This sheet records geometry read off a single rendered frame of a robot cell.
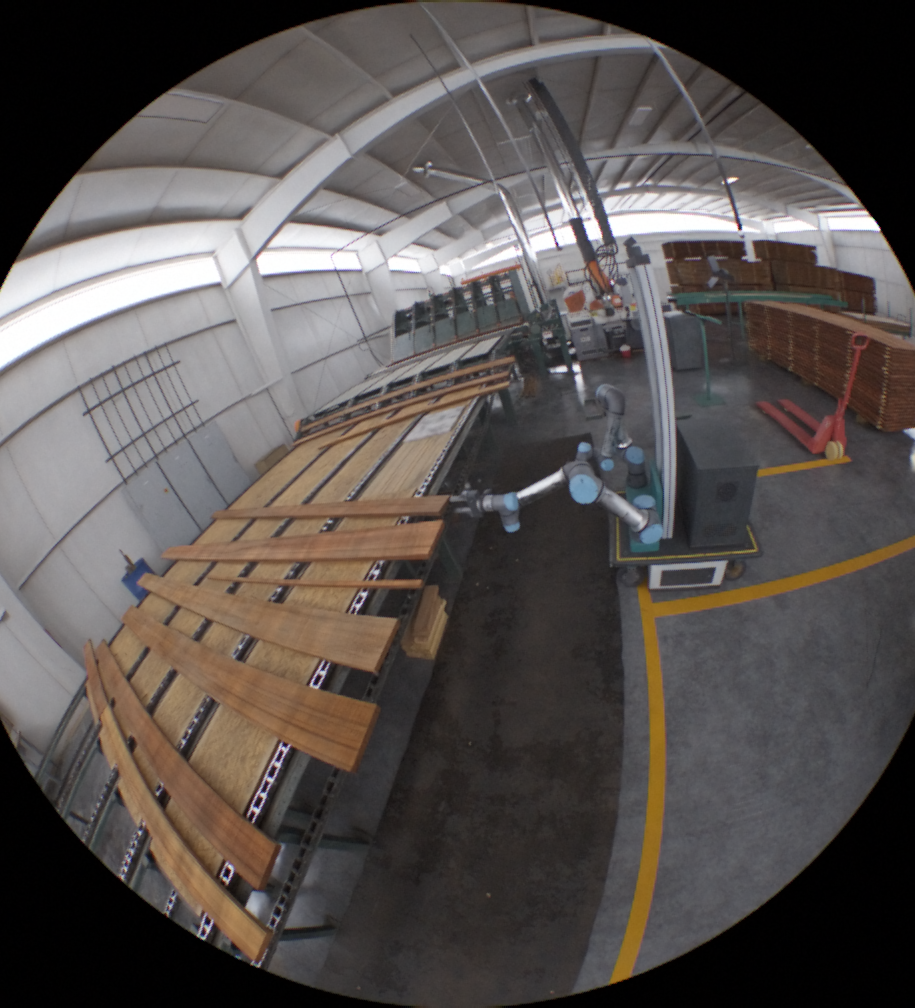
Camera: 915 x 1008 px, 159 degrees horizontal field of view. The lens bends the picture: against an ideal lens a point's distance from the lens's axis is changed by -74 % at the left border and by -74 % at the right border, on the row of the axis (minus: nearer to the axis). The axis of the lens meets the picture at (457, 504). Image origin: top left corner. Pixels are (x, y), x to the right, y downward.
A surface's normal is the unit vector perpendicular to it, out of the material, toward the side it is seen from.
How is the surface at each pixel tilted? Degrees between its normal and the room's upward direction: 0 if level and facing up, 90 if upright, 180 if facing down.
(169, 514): 90
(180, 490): 90
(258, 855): 0
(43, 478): 88
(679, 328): 96
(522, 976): 0
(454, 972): 0
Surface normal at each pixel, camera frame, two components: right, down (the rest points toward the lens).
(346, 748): -0.33, -0.80
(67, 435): 0.89, -0.16
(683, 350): -0.21, 0.67
